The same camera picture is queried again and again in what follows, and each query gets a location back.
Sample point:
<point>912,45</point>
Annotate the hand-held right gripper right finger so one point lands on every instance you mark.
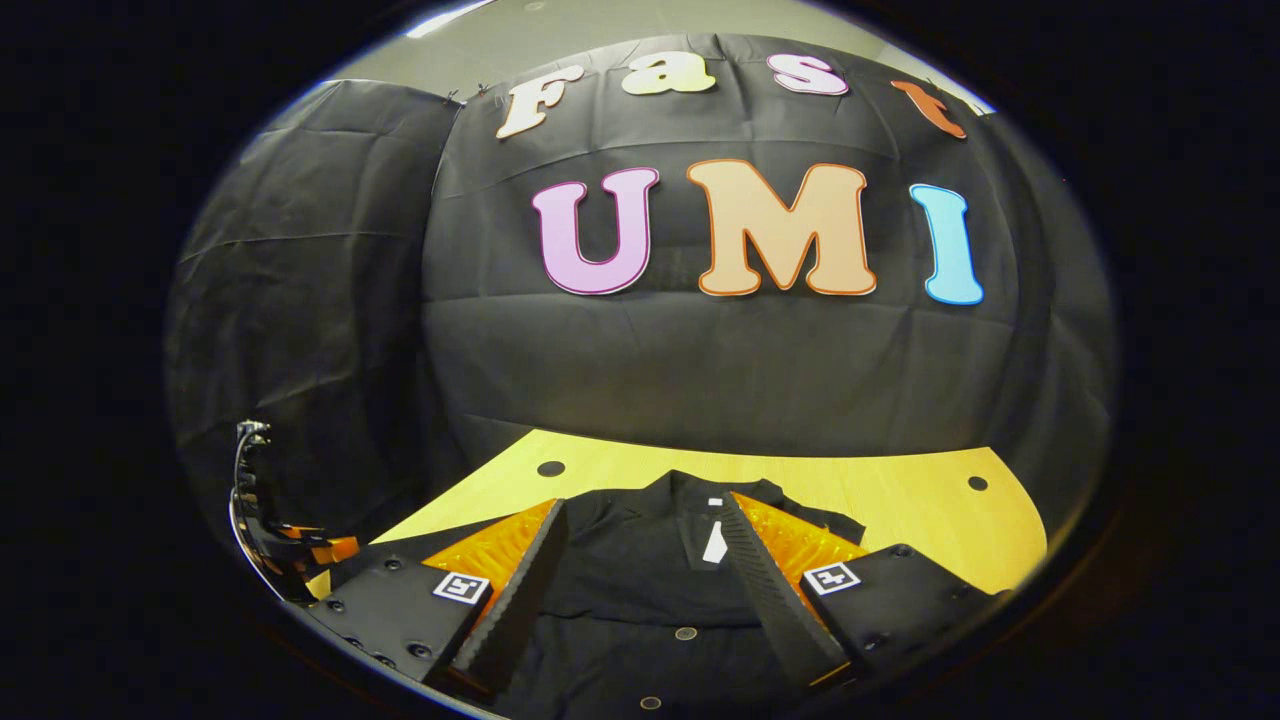
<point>775,600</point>

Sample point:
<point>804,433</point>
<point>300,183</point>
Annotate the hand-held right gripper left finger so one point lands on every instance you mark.
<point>515,610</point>

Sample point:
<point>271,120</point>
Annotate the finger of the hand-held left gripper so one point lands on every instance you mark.
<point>325,548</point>

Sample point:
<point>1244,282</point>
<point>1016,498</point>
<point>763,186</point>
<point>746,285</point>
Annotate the black button shirt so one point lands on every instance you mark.
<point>620,570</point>

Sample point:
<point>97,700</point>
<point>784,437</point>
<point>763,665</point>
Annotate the black backdrop cloth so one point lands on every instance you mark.
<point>700,370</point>

